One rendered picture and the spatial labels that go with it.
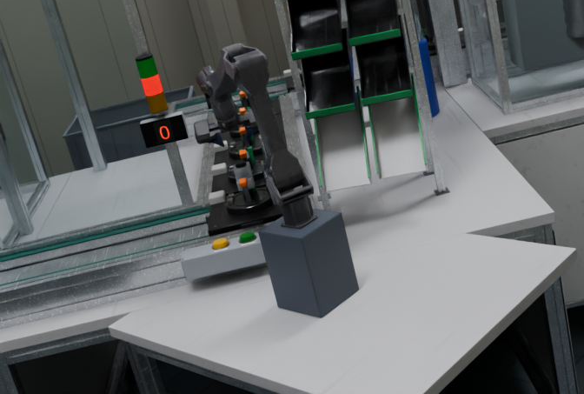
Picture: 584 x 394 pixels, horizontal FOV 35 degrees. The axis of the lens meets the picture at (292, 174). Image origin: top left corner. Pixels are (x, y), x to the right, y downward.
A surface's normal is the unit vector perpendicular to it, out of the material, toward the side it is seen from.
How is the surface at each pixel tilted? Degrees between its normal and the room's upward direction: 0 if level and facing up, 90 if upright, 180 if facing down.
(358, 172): 45
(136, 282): 90
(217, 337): 0
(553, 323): 90
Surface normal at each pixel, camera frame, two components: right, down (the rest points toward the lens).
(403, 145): -0.24, -0.40
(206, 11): -0.66, 0.39
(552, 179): 0.05, 0.32
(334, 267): 0.71, 0.07
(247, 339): -0.22, -0.92
